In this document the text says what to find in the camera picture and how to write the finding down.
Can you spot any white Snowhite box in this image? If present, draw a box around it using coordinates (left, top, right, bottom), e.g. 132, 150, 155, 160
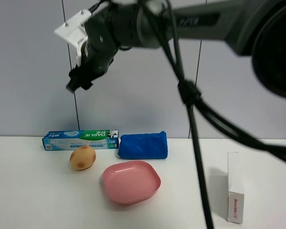
227, 152, 245, 224

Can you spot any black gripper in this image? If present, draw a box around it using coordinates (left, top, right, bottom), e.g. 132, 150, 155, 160
66, 4, 119, 93

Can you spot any blue folded towel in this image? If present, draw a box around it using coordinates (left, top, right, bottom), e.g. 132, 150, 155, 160
117, 131, 168, 160

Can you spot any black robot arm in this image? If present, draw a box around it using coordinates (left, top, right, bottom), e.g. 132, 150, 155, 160
66, 0, 286, 98

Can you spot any pink square plate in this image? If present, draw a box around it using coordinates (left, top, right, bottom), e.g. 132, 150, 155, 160
102, 161, 161, 205

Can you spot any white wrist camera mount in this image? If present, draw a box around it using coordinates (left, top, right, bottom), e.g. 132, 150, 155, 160
54, 9, 92, 67

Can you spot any Darlie toothpaste box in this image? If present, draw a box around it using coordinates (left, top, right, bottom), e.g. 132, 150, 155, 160
42, 130, 119, 151

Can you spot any brown potato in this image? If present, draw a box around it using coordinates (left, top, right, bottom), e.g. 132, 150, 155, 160
69, 146, 96, 171

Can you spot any black cable bundle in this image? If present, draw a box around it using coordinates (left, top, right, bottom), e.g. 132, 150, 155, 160
135, 0, 286, 229

